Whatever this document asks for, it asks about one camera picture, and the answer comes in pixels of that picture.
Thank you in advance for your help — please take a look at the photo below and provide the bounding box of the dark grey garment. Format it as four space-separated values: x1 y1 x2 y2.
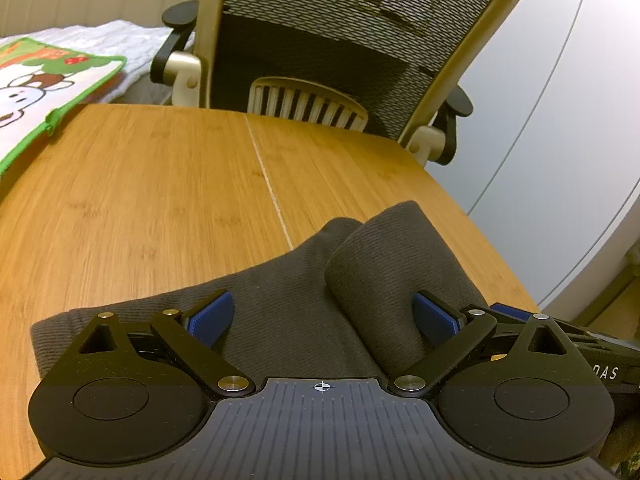
30 199 490 386

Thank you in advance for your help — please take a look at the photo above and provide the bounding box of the green cartoon zipper storage bag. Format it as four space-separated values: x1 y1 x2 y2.
0 37 127 171

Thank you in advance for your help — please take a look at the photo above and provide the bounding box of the beige mesh office chair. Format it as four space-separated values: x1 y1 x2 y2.
150 0 518 166

